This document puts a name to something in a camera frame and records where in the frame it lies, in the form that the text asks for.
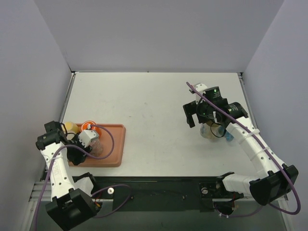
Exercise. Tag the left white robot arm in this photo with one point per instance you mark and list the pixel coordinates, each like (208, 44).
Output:
(70, 205)

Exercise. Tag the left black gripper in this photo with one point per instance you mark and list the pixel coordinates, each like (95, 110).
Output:
(78, 151)

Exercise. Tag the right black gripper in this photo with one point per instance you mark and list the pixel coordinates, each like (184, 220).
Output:
(190, 109)

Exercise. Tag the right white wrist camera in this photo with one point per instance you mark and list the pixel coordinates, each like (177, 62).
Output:
(200, 88)

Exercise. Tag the pink plastic tray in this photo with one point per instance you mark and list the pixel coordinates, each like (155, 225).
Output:
(115, 158)

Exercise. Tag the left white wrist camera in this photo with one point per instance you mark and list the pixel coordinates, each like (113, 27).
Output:
(86, 137)

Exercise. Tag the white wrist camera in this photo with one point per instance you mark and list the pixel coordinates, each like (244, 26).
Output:
(86, 137)
(200, 88)

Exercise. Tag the blue patterned mug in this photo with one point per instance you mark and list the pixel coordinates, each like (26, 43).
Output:
(229, 137)

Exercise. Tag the orange mug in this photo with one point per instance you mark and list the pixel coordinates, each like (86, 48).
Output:
(90, 125)

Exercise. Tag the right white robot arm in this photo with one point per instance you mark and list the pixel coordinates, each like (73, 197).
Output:
(274, 177)

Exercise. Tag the beige patterned mug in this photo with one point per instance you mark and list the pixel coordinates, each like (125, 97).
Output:
(212, 131)

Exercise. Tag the pink patterned mug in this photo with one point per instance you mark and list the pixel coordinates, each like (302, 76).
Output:
(96, 148)

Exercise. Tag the yellow cream mug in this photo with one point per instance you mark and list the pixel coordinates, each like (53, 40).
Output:
(70, 129)

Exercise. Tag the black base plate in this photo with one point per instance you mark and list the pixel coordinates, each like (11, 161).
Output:
(161, 194)

